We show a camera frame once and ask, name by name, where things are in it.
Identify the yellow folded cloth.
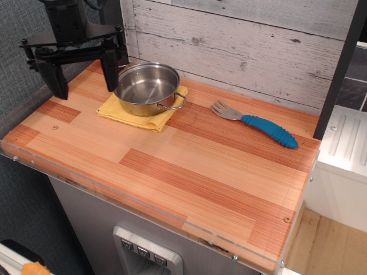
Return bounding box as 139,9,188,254
96,95,175,133

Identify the white ribbed toy sink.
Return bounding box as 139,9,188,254
303,106,366,231

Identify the left dark metal post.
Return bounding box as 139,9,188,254
99,0,129,71

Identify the orange and black object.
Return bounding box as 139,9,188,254
1,239,52,275

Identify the clear acrylic table edge guard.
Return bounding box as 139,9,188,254
2,134,319,274

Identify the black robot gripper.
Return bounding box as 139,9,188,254
18,2,125,100

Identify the stainless steel pot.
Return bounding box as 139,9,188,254
114,62,187,117

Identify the dark metal post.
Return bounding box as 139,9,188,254
313,0,366,140
99,0,129,71

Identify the silver dispenser panel with buttons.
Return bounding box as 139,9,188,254
113,226,184,274

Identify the blue handled metal fork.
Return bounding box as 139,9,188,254
210,100,298,149

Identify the right dark metal post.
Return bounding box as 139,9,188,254
313,0,366,140

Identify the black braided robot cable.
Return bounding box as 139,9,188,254
83,0,107,11

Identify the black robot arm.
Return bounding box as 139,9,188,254
19,1,129,100

